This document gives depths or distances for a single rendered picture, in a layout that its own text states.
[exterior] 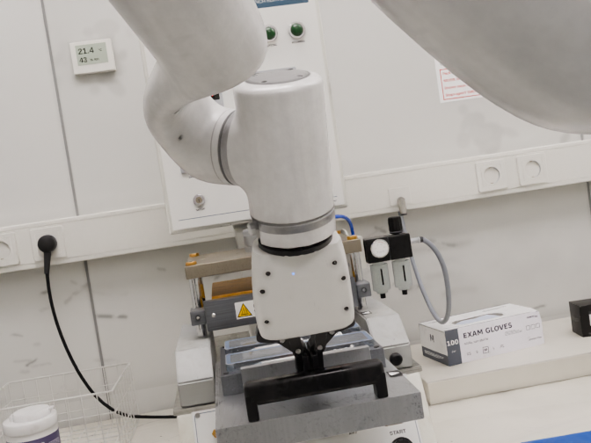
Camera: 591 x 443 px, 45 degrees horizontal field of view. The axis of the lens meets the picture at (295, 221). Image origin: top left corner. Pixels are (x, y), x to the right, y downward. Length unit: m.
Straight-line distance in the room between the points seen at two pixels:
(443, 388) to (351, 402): 0.66
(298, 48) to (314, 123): 0.68
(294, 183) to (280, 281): 0.11
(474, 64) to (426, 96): 1.41
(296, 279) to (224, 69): 0.25
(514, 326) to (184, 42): 1.16
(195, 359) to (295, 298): 0.33
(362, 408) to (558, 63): 0.54
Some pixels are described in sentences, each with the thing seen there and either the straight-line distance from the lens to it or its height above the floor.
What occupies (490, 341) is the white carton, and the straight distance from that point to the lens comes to 1.53.
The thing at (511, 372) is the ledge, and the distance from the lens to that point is 1.46.
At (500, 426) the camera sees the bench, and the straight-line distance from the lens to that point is 1.29.
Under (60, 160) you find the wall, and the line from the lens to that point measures 1.65.
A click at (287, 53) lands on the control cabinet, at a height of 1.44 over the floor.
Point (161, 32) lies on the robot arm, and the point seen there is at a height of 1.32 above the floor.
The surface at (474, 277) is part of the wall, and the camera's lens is 1.74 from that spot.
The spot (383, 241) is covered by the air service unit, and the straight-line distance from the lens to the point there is 1.29.
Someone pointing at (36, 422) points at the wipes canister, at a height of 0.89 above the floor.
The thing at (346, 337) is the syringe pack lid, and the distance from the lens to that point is 0.91.
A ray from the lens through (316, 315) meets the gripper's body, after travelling 0.72.
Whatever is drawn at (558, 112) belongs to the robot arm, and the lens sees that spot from 0.31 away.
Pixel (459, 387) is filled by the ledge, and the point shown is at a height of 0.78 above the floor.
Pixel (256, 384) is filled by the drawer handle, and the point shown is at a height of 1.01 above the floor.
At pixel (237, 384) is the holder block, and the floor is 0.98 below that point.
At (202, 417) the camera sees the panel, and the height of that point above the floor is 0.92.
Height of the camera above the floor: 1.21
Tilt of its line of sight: 3 degrees down
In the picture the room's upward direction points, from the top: 9 degrees counter-clockwise
